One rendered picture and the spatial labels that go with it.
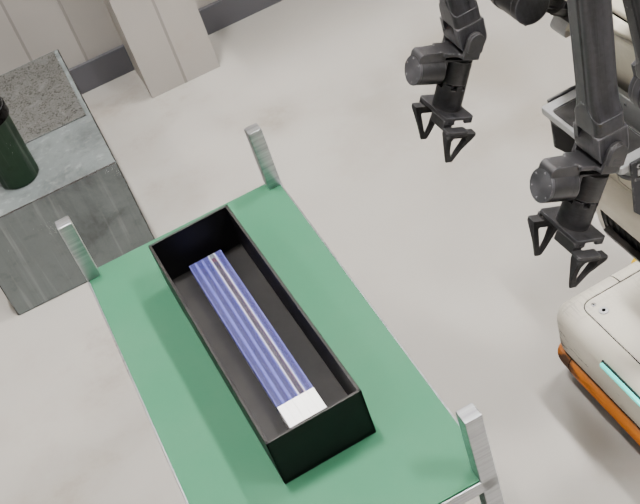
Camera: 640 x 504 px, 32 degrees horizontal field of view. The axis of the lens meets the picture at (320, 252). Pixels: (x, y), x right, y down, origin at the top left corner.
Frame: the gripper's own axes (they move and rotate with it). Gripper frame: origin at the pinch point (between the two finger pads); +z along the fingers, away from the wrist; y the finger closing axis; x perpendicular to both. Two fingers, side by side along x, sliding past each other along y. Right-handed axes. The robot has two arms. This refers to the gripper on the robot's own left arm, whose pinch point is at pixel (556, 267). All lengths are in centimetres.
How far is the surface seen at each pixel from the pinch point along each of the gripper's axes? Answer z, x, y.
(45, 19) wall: 84, 8, -291
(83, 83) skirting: 111, 24, -287
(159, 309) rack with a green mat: 34, -50, -47
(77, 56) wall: 100, 22, -290
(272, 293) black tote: 24, -34, -34
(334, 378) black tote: 23.1, -35.0, -7.6
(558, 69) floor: 45, 146, -154
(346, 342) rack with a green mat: 21.7, -29.0, -14.3
